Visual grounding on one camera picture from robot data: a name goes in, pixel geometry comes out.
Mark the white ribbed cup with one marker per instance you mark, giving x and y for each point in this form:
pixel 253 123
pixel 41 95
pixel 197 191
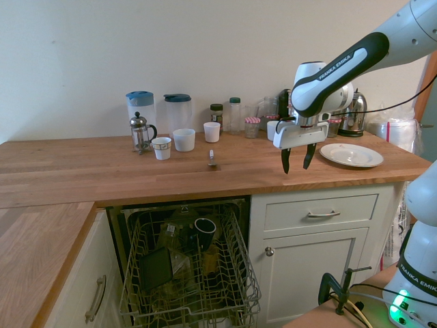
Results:
pixel 211 132

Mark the small patterned paper cup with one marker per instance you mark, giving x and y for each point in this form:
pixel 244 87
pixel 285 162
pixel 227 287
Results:
pixel 161 150

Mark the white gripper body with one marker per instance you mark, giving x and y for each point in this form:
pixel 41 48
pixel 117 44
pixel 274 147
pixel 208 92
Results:
pixel 300 135

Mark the glass french press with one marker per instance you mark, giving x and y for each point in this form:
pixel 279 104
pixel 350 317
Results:
pixel 140 133

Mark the dark spice jar black lid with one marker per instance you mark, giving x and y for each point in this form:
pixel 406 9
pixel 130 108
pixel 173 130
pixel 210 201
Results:
pixel 216 116

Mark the white corner cabinet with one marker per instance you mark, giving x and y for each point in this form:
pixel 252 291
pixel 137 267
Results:
pixel 75 273

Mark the clear bottle green lid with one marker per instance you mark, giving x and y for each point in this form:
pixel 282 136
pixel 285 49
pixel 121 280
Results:
pixel 235 116

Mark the wide white mug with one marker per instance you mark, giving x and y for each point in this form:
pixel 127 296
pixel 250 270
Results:
pixel 184 140

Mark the metal spoon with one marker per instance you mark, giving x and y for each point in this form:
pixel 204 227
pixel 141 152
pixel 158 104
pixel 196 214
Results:
pixel 211 155

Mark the clear drinking glass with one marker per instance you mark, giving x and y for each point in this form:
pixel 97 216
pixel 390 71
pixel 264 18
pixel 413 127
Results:
pixel 251 111

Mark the round metal cabinet knob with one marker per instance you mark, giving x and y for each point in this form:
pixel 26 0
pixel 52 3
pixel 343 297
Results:
pixel 269 251

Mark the clear plastic bag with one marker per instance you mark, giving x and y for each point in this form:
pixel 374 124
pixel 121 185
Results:
pixel 396 131

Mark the white round cup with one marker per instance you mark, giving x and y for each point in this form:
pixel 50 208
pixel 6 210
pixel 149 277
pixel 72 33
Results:
pixel 271 130

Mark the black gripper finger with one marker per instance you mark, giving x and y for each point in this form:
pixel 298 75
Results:
pixel 286 160
pixel 309 155

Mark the clear pitcher dark teal lid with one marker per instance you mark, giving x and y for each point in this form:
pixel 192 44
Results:
pixel 179 112

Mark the black plastic container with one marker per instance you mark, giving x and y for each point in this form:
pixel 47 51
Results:
pixel 155 268

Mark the glass jar red checked lid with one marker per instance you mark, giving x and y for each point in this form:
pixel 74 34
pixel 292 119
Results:
pixel 334 128
pixel 252 129

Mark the dishwasher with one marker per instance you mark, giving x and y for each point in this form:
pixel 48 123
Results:
pixel 116 218

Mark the white plate gold rim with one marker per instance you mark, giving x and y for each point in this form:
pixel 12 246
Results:
pixel 351 155

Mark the black mug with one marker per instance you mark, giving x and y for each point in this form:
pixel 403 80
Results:
pixel 205 232

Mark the black shaker bottle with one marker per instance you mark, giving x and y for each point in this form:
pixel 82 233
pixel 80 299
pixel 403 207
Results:
pixel 284 102

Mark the dark green C-clamp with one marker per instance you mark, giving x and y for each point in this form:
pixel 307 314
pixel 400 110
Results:
pixel 324 287

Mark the printed plastic packaging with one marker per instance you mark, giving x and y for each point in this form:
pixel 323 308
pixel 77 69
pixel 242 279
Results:
pixel 392 239

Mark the clear pitcher light blue lid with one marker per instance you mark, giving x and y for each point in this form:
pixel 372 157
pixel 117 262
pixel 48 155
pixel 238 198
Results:
pixel 141 106

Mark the stainless steel electric kettle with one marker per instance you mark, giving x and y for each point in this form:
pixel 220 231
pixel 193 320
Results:
pixel 355 116

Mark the wooden door frame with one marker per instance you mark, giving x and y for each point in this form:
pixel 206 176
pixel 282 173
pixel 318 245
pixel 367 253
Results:
pixel 431 68

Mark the white base cabinet with knob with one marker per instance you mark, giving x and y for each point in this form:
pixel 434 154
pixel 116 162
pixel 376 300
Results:
pixel 317 266

